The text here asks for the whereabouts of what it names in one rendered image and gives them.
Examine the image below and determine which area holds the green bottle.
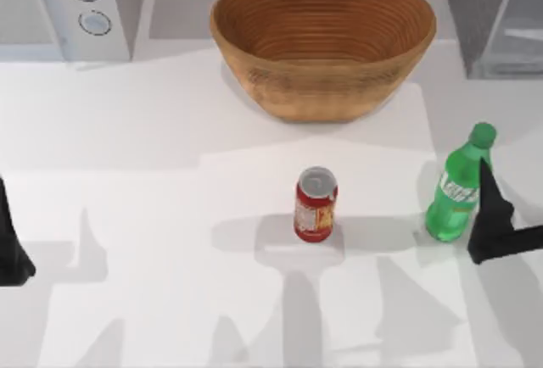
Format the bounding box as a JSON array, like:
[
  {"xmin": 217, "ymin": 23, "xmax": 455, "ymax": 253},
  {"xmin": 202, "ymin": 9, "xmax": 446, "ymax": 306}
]
[{"xmin": 424, "ymin": 122, "xmax": 498, "ymax": 243}]

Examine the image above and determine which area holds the red and white can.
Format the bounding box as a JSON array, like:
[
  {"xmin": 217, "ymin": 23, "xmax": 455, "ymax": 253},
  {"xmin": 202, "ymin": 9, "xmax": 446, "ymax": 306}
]
[{"xmin": 293, "ymin": 166, "xmax": 339, "ymax": 244}]

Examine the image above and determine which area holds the brown woven basket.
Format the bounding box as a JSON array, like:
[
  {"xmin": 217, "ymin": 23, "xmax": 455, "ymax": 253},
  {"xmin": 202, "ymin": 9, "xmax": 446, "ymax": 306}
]
[{"xmin": 209, "ymin": 0, "xmax": 438, "ymax": 125}]

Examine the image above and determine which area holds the pale microwave oven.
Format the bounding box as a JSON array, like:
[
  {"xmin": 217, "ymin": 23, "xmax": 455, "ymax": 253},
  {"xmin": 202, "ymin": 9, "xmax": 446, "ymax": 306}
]
[{"xmin": 0, "ymin": 0, "xmax": 133, "ymax": 64}]

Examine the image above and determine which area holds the small round microwave knob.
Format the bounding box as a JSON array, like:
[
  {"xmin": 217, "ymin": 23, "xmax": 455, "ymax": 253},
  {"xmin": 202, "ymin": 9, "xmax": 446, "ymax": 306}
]
[{"xmin": 77, "ymin": 8, "xmax": 113, "ymax": 36}]

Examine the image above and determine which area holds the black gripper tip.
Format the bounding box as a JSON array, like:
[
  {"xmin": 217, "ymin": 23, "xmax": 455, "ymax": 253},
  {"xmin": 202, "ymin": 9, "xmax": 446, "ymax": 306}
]
[{"xmin": 0, "ymin": 177, "xmax": 36, "ymax": 287}]

